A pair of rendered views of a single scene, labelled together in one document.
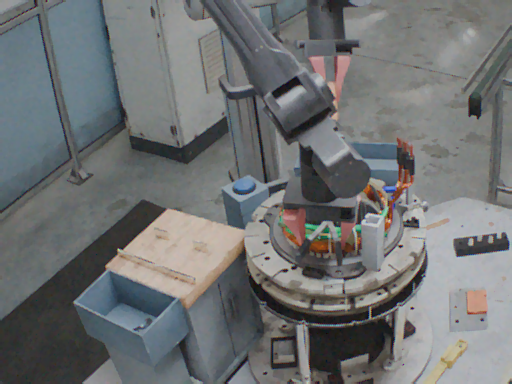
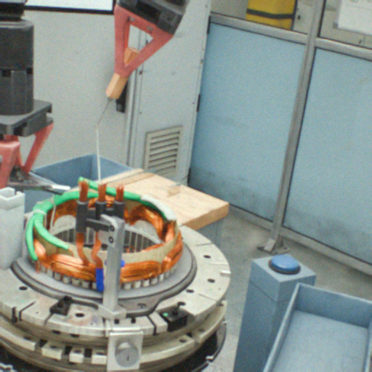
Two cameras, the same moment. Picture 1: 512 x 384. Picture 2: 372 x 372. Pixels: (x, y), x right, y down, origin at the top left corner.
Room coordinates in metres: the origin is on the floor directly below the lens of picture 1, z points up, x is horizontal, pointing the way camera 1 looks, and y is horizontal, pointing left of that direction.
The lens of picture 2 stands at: (0.98, -0.91, 1.50)
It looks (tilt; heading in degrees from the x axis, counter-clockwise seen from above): 22 degrees down; 88
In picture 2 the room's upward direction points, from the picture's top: 7 degrees clockwise
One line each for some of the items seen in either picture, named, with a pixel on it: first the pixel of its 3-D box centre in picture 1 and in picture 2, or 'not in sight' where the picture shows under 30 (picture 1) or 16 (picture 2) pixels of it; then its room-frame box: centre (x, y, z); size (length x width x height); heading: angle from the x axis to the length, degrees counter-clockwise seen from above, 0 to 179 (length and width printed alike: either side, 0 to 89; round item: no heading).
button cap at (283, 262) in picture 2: (243, 185); (285, 262); (1.18, 0.02, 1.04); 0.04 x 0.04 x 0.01
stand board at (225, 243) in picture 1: (177, 255); (147, 203); (0.96, 0.16, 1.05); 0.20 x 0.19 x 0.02; 143
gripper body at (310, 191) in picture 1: (321, 180); (9, 94); (0.79, -0.09, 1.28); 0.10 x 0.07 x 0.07; 72
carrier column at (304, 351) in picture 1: (304, 347); not in sight; (0.83, -0.04, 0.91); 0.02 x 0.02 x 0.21
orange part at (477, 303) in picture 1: (477, 302); not in sight; (0.95, -0.44, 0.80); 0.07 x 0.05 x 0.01; 165
